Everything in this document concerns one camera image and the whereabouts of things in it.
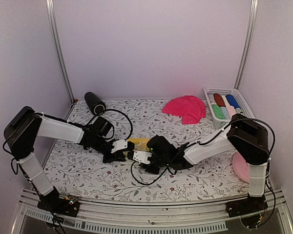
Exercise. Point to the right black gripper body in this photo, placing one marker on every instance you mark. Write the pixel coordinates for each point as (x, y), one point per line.
(163, 161)

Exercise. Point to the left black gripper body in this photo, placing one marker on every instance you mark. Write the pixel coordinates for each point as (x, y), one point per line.
(99, 144)

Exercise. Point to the green yellow patterned towel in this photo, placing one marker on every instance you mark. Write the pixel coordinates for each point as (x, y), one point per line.
(140, 144)

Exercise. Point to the pink towel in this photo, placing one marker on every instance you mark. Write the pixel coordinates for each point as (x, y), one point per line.
(190, 108)

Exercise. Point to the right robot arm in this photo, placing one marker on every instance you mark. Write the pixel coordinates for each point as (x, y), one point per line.
(251, 138)

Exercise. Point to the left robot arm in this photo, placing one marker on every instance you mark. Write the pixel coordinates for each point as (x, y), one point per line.
(28, 128)

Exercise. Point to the black cylindrical bottle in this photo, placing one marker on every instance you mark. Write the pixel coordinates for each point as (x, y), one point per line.
(95, 104)

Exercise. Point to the floral tablecloth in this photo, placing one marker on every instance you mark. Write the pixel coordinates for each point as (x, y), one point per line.
(74, 170)

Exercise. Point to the green item in basket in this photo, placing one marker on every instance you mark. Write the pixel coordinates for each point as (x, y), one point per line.
(218, 112)

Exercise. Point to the white item in basket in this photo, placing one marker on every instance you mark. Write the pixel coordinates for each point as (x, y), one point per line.
(211, 99)

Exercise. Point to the light blue item in basket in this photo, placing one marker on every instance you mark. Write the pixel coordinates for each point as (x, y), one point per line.
(225, 112)

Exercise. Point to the red item in basket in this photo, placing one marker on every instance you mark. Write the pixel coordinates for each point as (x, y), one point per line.
(219, 100)

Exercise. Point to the white plastic basket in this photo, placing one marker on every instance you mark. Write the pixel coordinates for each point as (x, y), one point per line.
(244, 107)

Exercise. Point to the pink plate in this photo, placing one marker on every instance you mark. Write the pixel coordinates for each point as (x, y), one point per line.
(241, 167)

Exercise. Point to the pink item in basket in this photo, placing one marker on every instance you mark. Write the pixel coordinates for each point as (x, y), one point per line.
(231, 111)

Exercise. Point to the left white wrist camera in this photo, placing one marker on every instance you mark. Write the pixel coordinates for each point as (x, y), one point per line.
(122, 146)

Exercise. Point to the front aluminium rail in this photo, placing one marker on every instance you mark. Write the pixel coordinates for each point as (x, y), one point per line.
(115, 217)

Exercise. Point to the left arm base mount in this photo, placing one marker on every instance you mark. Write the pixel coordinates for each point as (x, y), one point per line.
(56, 205)

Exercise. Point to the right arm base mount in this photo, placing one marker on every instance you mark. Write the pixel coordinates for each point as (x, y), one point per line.
(246, 206)

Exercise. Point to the left aluminium frame post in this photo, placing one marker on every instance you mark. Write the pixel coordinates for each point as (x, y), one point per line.
(56, 39)

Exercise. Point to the aluminium frame post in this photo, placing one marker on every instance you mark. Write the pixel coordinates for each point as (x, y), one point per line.
(56, 39)
(247, 43)

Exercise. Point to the right aluminium frame post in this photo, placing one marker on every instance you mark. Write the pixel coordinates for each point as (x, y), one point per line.
(247, 43)

